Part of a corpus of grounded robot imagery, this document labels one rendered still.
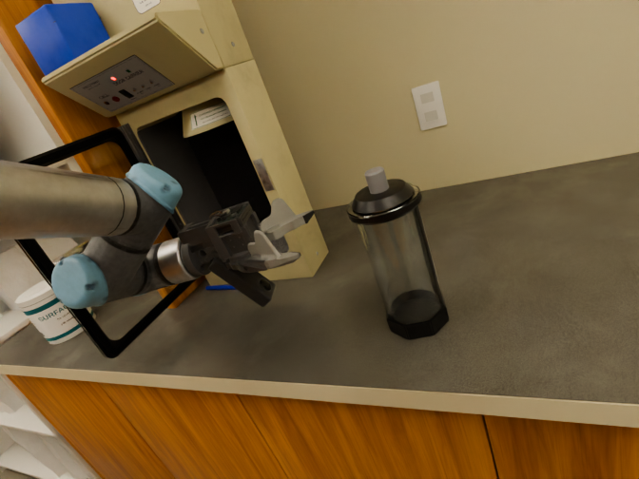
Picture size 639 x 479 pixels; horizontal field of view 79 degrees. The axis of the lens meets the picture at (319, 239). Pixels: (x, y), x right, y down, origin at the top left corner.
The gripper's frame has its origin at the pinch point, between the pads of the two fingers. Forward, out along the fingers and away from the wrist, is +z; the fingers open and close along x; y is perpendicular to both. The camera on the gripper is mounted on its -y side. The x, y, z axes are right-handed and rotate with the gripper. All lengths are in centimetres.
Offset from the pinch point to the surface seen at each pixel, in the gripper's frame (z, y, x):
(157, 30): -14.0, 35.2, 12.1
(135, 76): -25.0, 31.6, 18.8
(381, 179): 13.0, 5.6, -1.2
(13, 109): -126, 48, 97
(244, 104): -9.2, 20.2, 23.0
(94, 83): -34, 33, 19
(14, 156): -145, 33, 102
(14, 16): -46, 50, 26
